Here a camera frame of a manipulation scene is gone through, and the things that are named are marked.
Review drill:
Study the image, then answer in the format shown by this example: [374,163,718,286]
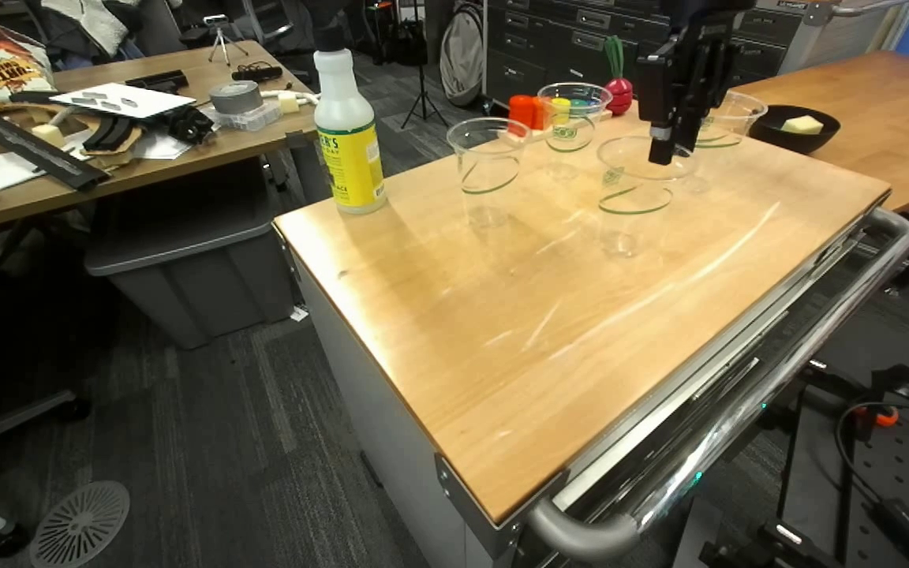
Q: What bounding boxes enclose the orange-red toy disc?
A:
[507,92,539,138]

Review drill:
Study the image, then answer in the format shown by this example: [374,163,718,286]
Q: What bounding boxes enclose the white printed paper sheet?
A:
[49,79,196,124]

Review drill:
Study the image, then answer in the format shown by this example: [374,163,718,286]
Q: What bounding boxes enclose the long black bar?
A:
[0,108,114,192]

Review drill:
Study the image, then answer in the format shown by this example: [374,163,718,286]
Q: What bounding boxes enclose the round grey floor grate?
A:
[27,479,132,568]

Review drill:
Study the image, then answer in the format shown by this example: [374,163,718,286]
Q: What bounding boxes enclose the black tripod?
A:
[399,0,461,131]

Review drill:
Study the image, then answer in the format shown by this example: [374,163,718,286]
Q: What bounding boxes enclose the silver metal cart handle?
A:
[523,204,909,563]

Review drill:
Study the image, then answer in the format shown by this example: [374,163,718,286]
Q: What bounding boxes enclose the wooden side table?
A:
[674,50,909,215]

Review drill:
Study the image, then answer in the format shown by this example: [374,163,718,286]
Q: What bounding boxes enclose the wooden office desk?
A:
[0,37,319,245]

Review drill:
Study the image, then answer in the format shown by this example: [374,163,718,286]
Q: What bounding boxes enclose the office chair base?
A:
[0,345,95,560]

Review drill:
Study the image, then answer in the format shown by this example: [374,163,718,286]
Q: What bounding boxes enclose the chips bag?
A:
[0,21,58,114]

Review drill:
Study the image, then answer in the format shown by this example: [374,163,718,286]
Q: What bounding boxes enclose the pale yellow block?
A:
[781,111,826,138]

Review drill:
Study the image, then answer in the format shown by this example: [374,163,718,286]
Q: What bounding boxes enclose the grey tape roll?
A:
[205,79,265,118]

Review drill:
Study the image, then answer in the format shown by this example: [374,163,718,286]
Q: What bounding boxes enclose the black plate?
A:
[745,99,844,157]

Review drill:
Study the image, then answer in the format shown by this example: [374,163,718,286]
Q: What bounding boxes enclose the black perforated table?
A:
[674,358,909,568]

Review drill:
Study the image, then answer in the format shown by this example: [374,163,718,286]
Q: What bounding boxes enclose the white spray bottle yellow label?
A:
[310,43,392,217]

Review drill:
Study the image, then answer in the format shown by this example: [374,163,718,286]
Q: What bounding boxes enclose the small white paper note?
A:
[0,148,52,192]

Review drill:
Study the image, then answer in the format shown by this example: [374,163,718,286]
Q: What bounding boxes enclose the green plastic leaves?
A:
[603,31,631,85]

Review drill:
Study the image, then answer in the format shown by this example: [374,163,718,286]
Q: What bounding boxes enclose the black remote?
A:
[227,61,287,85]

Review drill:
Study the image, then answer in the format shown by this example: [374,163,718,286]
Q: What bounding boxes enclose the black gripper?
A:
[639,20,739,166]

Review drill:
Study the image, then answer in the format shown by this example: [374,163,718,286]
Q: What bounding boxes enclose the dark drawer cabinet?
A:
[482,0,830,108]

